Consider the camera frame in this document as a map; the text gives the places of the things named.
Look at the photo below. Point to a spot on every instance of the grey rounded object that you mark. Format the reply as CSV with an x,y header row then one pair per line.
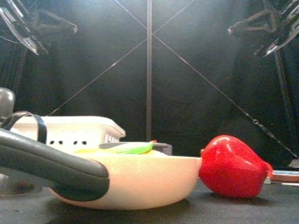
x,y
6,102

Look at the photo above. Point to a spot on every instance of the white perforated plastic basket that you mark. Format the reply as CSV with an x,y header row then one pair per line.
x,y
78,131

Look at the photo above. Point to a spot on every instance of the yellow toy food piece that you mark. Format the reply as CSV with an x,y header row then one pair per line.
x,y
91,151

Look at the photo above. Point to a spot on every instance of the green toy vegetable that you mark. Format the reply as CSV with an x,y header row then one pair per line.
x,y
133,148

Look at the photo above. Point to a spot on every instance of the red toy bell pepper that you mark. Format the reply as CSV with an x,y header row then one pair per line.
x,y
234,167

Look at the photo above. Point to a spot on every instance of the brown rimmed plate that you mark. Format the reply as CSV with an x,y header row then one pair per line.
x,y
286,176

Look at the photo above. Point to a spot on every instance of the cream plastic bowl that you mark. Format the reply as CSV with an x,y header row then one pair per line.
x,y
151,180

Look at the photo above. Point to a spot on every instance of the black frame post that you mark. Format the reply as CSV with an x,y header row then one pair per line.
x,y
285,96

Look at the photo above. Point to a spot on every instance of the vertical metal frame pole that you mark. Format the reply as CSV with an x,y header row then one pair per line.
x,y
149,70

